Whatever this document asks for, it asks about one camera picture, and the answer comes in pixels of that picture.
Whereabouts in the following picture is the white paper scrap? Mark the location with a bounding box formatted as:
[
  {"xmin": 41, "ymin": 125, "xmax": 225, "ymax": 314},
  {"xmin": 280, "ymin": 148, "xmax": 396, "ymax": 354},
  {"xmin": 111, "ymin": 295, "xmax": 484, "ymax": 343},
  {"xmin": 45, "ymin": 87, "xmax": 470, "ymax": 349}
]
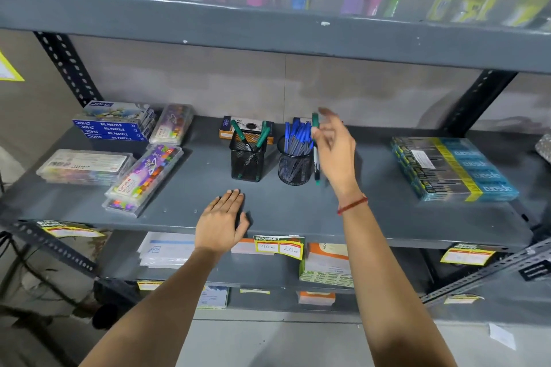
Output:
[{"xmin": 488, "ymin": 323, "xmax": 517, "ymax": 351}]

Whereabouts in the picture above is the yellow wall sign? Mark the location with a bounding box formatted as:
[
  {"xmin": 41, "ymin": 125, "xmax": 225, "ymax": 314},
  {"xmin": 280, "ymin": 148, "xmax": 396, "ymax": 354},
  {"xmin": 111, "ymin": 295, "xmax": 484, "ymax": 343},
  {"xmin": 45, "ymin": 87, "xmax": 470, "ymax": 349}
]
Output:
[{"xmin": 0, "ymin": 50, "xmax": 26, "ymax": 83}]

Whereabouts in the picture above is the round black mesh pen holder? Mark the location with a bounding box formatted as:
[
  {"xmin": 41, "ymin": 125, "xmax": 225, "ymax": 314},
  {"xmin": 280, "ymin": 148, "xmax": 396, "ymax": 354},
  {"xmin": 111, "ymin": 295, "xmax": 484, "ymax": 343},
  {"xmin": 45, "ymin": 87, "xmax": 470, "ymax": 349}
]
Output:
[{"xmin": 277, "ymin": 135, "xmax": 314, "ymax": 186}]

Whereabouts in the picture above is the orange white paper pad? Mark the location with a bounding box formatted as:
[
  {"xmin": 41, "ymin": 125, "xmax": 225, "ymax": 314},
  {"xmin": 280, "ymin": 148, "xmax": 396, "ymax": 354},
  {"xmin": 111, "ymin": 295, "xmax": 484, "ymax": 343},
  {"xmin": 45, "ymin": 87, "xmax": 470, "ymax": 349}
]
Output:
[{"xmin": 296, "ymin": 291, "xmax": 337, "ymax": 307}]

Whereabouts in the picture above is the silvery packet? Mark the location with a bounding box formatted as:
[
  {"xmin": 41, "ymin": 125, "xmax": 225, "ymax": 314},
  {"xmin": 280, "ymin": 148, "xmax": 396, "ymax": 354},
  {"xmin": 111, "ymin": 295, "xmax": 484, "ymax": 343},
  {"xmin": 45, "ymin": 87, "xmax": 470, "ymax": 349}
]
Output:
[{"xmin": 535, "ymin": 133, "xmax": 551, "ymax": 164}]

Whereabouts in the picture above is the green capped white pen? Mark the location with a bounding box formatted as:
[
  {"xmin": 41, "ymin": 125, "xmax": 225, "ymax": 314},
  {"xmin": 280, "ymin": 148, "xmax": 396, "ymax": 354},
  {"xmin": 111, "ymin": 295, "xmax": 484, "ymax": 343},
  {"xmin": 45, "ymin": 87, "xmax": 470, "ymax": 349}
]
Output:
[{"xmin": 312, "ymin": 112, "xmax": 322, "ymax": 185}]

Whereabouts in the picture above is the stack of teal pen packs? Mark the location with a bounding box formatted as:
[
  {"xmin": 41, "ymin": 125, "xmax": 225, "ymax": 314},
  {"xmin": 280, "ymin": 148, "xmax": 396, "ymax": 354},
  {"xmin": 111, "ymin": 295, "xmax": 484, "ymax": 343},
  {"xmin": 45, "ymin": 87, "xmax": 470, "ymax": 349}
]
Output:
[{"xmin": 390, "ymin": 136, "xmax": 520, "ymax": 203}]

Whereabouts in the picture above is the stack of white notebooks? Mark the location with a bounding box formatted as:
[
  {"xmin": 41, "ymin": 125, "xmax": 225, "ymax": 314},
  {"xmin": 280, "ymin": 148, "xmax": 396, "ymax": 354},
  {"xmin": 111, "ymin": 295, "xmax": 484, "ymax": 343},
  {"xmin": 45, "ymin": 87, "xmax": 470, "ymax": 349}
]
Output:
[{"xmin": 137, "ymin": 232, "xmax": 197, "ymax": 270}]

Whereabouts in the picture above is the person's left hand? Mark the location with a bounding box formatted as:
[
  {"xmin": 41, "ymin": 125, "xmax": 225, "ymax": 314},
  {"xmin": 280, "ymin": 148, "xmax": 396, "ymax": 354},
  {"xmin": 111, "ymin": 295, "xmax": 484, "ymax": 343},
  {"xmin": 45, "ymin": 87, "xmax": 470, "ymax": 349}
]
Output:
[{"xmin": 195, "ymin": 189, "xmax": 251, "ymax": 256}]

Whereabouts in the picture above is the red thread bracelet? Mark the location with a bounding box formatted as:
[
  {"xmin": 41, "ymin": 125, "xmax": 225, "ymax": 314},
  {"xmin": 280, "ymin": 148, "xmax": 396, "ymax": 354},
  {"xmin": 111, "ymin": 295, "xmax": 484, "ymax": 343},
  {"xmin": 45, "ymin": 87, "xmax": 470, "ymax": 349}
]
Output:
[{"xmin": 337, "ymin": 195, "xmax": 369, "ymax": 216}]

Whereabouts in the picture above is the square black mesh pen holder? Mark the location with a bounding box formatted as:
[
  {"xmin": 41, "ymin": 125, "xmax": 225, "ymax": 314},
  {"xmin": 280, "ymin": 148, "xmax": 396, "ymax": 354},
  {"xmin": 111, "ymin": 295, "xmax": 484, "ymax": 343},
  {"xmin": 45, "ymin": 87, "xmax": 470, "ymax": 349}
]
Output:
[{"xmin": 229, "ymin": 132, "xmax": 267, "ymax": 183}]

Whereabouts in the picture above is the black label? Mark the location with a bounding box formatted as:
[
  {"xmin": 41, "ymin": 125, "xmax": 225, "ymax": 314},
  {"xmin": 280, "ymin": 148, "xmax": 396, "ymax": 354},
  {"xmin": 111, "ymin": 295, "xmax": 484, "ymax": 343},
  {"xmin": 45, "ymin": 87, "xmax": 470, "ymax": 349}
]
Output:
[{"xmin": 518, "ymin": 259, "xmax": 551, "ymax": 282}]

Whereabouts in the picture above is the person's left forearm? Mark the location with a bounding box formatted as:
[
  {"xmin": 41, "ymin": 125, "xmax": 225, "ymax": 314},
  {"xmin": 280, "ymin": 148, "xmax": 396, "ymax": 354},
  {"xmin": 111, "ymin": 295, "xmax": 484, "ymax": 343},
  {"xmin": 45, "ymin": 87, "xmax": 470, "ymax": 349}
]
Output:
[{"xmin": 79, "ymin": 246, "xmax": 225, "ymax": 367}]

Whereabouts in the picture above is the person's right hand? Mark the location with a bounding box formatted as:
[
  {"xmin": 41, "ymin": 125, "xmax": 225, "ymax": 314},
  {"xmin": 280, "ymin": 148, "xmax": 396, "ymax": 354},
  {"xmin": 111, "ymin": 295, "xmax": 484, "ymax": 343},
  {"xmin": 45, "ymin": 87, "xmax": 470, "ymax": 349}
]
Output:
[{"xmin": 311, "ymin": 108, "xmax": 367, "ymax": 207}]

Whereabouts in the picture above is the clear case of colour pens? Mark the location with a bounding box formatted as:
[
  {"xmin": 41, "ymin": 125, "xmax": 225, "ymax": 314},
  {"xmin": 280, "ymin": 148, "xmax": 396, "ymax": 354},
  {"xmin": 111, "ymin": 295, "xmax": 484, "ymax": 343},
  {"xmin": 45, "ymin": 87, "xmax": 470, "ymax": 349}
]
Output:
[
  {"xmin": 36, "ymin": 149, "xmax": 135, "ymax": 186},
  {"xmin": 102, "ymin": 190, "xmax": 149, "ymax": 218},
  {"xmin": 104, "ymin": 144, "xmax": 184, "ymax": 203},
  {"xmin": 149, "ymin": 104, "xmax": 194, "ymax": 146}
]

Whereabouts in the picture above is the person's right forearm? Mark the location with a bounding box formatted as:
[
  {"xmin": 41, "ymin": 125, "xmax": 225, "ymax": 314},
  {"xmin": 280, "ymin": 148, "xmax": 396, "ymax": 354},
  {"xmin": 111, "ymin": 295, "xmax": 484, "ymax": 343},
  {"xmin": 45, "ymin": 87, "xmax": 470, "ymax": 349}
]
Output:
[{"xmin": 339, "ymin": 198, "xmax": 458, "ymax": 367}]

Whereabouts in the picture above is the bunch of blue pens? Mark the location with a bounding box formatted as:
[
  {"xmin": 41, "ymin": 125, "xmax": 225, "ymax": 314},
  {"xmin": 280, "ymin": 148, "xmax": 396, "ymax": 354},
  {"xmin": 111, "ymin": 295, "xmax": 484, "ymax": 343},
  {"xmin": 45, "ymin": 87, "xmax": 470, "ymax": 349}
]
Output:
[{"xmin": 284, "ymin": 118, "xmax": 314, "ymax": 157}]

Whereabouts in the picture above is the grey metal shelf rack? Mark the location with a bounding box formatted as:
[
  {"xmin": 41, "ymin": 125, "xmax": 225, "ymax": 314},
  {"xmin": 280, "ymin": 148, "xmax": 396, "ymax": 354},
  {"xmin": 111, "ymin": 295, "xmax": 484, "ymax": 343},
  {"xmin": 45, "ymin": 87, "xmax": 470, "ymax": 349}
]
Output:
[{"xmin": 0, "ymin": 0, "xmax": 551, "ymax": 325}]

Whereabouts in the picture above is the orange and black box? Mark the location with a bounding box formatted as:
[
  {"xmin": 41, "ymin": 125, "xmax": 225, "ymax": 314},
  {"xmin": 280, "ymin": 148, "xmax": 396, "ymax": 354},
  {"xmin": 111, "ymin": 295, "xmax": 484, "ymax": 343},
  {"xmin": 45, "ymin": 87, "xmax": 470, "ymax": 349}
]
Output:
[{"xmin": 219, "ymin": 116, "xmax": 275, "ymax": 145}]

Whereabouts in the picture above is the blue crayon box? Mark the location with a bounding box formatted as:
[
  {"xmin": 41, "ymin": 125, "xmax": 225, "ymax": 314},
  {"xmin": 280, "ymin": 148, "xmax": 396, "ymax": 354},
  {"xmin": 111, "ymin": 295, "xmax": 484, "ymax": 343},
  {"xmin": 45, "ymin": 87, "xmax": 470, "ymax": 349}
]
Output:
[
  {"xmin": 83, "ymin": 130, "xmax": 155, "ymax": 143},
  {"xmin": 77, "ymin": 125, "xmax": 156, "ymax": 137},
  {"xmin": 84, "ymin": 100, "xmax": 152, "ymax": 120},
  {"xmin": 72, "ymin": 117, "xmax": 156, "ymax": 130}
]

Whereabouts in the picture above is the orange white booklet stack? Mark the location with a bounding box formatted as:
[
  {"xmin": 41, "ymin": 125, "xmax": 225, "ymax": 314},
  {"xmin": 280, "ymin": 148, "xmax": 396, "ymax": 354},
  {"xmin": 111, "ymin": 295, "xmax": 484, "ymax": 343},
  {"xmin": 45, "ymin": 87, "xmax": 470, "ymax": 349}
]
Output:
[{"xmin": 299, "ymin": 243, "xmax": 354, "ymax": 288}]

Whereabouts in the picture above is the blue white paper pad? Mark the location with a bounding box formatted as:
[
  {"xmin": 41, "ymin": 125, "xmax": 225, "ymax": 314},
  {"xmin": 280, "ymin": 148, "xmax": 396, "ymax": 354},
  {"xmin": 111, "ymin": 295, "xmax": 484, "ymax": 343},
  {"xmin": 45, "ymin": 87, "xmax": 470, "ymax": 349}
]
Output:
[{"xmin": 197, "ymin": 285, "xmax": 230, "ymax": 310}]

